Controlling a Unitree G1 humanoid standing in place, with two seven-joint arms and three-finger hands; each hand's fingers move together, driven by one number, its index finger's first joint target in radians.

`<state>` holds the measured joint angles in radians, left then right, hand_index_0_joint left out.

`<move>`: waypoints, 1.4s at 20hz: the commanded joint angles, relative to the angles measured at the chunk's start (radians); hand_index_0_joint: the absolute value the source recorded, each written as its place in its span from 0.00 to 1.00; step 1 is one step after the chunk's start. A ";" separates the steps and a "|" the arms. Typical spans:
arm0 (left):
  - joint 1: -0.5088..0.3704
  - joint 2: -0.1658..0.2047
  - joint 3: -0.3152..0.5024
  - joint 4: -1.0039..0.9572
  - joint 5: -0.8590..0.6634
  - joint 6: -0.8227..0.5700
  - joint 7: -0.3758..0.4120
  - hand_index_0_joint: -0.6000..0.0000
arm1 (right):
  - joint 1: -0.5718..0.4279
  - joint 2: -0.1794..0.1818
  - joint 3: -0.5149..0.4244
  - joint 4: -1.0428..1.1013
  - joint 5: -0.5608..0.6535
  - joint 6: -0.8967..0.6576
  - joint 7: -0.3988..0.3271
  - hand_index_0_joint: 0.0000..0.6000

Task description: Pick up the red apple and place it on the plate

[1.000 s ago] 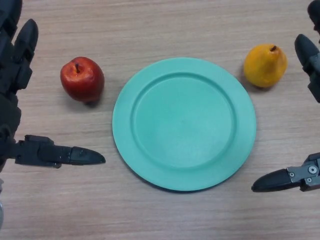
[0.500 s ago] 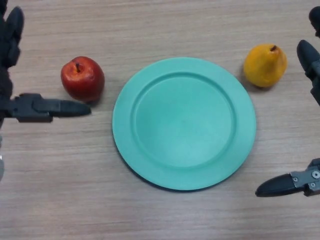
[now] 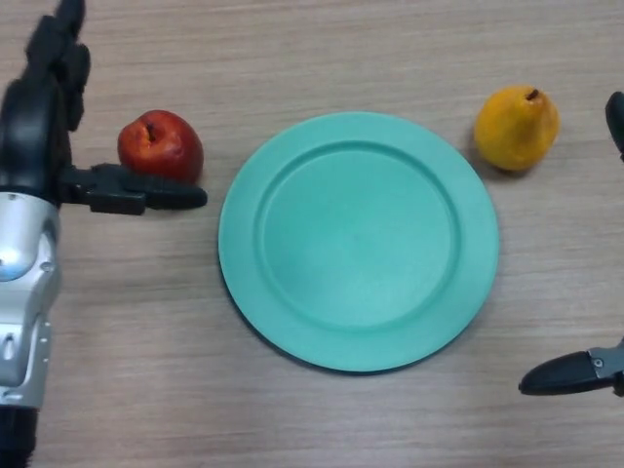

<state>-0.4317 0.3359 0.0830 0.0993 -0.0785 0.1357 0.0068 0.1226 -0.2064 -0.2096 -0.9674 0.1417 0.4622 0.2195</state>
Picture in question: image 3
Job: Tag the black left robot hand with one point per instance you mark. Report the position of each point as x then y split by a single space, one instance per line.
29 136

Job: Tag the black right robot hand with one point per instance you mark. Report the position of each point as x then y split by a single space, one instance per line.
560 375

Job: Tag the red apple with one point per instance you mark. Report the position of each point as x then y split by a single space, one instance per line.
166 151

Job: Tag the yellow orange pear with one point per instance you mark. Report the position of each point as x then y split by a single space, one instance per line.
517 131

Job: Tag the green round plate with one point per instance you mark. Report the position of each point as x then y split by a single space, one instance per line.
361 244

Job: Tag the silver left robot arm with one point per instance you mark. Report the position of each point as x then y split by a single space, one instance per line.
24 292

